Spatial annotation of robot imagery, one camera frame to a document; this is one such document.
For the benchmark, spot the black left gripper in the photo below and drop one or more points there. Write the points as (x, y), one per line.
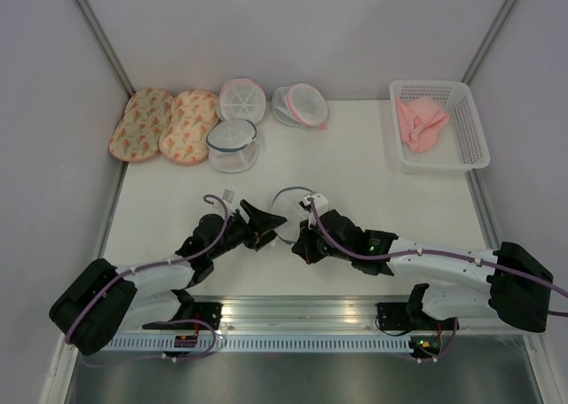
(264, 222)

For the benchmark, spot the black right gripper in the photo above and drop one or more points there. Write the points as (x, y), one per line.
(303, 245)

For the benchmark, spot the blue-trimmed mesh laundry bag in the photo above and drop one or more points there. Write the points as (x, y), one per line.
(287, 203)

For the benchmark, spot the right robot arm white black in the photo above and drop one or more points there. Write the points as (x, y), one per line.
(507, 283)

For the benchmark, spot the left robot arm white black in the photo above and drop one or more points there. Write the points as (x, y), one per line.
(188, 266)

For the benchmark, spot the right floral bra pad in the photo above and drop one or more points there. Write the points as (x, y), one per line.
(193, 117)

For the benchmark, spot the floral bra pad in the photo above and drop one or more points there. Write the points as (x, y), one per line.
(193, 117)
(145, 117)

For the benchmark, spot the pink-trimmed mesh bag tilted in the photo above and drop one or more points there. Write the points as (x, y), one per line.
(300, 105)

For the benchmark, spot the pink-trimmed mesh bag upright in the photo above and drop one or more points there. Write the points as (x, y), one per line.
(241, 98)

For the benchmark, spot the left floral bra pad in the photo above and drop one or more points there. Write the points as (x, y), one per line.
(145, 117)

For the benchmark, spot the pink bra in basket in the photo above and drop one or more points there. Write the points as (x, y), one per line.
(420, 122)

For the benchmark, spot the white perforated plastic basket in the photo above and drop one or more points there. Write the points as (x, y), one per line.
(461, 145)

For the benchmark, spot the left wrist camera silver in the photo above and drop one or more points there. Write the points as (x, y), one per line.
(228, 195)

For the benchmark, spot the aluminium front rail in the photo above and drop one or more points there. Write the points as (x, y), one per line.
(244, 314)

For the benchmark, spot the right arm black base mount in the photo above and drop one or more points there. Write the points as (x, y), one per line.
(396, 318)

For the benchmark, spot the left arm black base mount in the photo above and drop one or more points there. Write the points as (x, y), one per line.
(208, 312)

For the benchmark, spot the white slotted cable duct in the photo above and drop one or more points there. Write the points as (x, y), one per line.
(266, 343)

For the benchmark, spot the left aluminium corner post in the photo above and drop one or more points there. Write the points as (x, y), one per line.
(101, 39)

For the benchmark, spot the aluminium corner post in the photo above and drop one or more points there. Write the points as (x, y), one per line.
(101, 39)
(498, 23)

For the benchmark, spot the right aluminium corner post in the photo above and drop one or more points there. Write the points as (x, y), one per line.
(498, 23)

